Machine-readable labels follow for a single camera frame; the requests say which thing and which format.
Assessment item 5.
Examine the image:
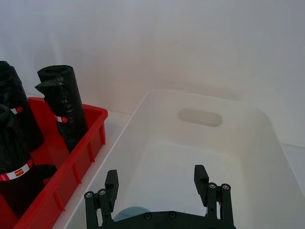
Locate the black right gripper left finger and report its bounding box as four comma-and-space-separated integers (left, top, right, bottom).
84, 169, 119, 229

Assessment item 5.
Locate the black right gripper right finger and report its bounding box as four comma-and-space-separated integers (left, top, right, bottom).
193, 164, 234, 221

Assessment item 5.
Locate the pale blue round object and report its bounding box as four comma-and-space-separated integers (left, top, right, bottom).
113, 206, 153, 222

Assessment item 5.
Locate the red plastic bin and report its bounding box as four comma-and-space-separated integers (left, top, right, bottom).
0, 96, 109, 229

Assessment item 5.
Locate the white plastic tub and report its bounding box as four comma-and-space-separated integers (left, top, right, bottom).
49, 89, 305, 229

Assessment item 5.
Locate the black garbage bag roll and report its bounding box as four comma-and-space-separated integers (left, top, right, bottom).
0, 103, 58, 219
34, 64, 88, 154
0, 61, 45, 152

